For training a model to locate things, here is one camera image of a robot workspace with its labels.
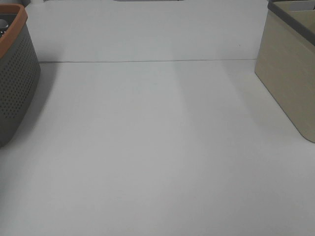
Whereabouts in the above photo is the beige bin grey rim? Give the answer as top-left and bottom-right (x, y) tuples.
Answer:
(254, 0), (315, 142)

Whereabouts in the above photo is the grey perforated basket orange rim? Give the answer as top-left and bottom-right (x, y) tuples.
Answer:
(0, 3), (41, 147)

